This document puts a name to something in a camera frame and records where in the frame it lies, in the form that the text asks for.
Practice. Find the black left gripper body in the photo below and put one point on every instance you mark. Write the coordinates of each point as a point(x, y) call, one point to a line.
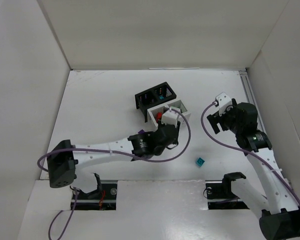
point(171, 129)

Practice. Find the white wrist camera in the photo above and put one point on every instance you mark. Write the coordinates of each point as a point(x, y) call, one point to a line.
point(223, 102)
point(170, 116)

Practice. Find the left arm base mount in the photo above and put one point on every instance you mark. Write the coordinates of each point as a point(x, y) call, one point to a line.
point(104, 200)

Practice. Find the small teal square lego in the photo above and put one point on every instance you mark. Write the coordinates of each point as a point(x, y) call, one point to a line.
point(199, 162)

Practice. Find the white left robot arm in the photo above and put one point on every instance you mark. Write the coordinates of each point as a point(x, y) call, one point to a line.
point(70, 164)

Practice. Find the white two-slot container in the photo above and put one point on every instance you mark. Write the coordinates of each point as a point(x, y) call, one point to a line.
point(153, 111)

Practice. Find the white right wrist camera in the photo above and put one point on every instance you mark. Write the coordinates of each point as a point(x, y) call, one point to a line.
point(223, 102)

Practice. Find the red lego block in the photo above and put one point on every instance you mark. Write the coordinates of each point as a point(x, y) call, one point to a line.
point(158, 116)

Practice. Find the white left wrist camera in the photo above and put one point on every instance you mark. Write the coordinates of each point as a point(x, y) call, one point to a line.
point(170, 116)

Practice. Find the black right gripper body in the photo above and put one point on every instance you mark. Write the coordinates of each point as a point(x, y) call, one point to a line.
point(215, 121)

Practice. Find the black two-slot container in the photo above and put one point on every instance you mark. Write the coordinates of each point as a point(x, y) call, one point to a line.
point(150, 97)

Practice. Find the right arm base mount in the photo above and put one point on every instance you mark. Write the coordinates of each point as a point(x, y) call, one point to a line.
point(220, 199)

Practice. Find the aluminium rail right edge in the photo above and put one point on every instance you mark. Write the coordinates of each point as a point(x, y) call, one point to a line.
point(249, 90)

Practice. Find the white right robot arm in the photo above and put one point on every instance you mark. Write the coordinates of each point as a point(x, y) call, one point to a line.
point(278, 209)

